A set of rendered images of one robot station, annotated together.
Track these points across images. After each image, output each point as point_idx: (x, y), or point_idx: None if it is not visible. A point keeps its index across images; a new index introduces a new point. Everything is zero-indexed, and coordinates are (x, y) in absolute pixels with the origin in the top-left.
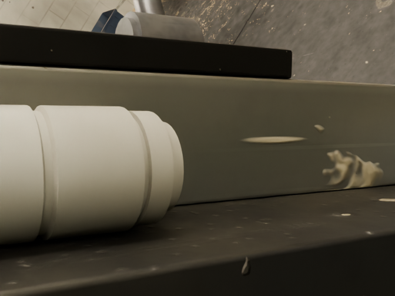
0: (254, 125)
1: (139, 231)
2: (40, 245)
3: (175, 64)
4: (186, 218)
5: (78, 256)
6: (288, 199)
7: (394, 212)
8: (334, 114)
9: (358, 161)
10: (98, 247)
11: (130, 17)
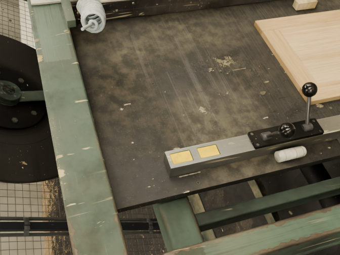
0: (315, 139)
1: None
2: None
3: (308, 137)
4: None
5: (296, 161)
6: (316, 145)
7: (327, 153)
8: (327, 135)
9: (329, 138)
10: (297, 159)
11: (304, 126)
